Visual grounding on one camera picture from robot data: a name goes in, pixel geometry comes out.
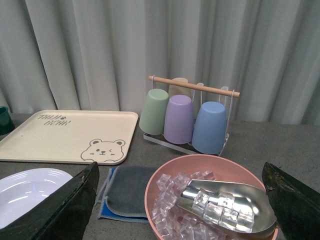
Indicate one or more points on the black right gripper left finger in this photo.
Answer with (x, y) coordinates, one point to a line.
(64, 215)

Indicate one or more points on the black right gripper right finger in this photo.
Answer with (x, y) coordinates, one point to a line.
(295, 205)

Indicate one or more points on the white ceramic plate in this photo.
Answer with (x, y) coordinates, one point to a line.
(22, 191)

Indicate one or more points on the metal ice scoop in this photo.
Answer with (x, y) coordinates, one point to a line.
(240, 195)

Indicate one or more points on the grey blue cleaning cloth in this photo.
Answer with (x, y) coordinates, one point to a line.
(122, 194)

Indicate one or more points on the pink bowl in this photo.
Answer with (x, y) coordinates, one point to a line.
(223, 170)

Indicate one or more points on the cream bear tray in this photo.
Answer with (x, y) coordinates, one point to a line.
(71, 136)

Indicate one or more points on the clear fake ice cubes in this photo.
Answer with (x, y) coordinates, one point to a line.
(174, 223)

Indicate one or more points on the dark green cup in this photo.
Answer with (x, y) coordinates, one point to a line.
(6, 123)

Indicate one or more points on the blue plastic cup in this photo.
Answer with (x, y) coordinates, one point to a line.
(210, 128)

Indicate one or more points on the green plastic cup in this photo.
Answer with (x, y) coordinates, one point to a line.
(153, 113)

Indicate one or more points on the purple plastic cup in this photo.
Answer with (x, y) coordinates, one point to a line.
(179, 120)

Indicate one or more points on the grey curtain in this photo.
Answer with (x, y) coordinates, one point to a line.
(98, 54)

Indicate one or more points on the beige plastic cup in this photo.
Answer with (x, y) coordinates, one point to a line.
(178, 87)

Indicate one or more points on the white cup rack wooden handle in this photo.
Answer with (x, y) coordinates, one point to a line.
(188, 148)

